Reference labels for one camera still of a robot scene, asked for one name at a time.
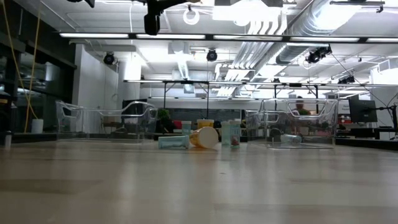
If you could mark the black ceiling rail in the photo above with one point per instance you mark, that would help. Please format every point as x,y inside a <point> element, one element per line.
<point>357,2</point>

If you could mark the long linear ceiling light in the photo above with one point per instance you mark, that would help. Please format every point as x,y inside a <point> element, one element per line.
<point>140,81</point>
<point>171,36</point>

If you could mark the black desk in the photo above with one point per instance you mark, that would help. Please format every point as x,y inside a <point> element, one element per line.
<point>367,132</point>

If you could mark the red boxes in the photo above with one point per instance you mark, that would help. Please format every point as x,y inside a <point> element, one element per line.
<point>345,119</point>

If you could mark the black ceiling spotlight cluster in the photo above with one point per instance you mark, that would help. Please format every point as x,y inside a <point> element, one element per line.
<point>317,55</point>

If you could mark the small grey post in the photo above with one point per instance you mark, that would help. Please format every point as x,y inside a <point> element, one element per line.
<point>8,140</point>

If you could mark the green potted plant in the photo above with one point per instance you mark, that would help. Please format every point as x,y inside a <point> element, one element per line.
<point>163,115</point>

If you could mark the black computer monitor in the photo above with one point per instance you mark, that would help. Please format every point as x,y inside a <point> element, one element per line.
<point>362,110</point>

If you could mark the white ceiling pipe bundle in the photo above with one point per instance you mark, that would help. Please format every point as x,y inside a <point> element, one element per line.
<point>258,46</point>

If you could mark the clear plastic bin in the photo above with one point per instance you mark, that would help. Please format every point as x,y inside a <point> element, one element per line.
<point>311,133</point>
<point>77,124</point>

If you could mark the white cylinder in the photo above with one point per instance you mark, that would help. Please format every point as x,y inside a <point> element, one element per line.
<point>37,126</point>

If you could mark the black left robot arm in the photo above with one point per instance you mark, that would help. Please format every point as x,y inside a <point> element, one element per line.
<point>85,2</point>

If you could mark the clear bottle red pills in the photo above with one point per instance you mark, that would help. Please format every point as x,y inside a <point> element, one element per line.
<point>235,137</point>

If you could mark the red object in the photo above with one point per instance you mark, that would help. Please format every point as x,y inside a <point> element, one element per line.
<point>177,125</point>

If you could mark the silver round air duct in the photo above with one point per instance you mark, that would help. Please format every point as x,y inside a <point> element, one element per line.
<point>298,46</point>

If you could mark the orange pill bottle white cap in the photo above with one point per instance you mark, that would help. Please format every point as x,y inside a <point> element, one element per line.
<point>206,137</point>
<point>205,123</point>

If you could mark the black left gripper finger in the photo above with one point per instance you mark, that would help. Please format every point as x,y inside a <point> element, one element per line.
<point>168,3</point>

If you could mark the black metal rig frame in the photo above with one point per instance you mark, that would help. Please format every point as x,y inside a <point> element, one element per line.
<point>317,92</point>
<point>207,102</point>

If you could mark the black screen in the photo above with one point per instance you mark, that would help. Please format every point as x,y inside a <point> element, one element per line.
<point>133,109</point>

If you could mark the person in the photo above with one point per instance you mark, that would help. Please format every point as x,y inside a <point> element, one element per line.
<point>300,104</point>

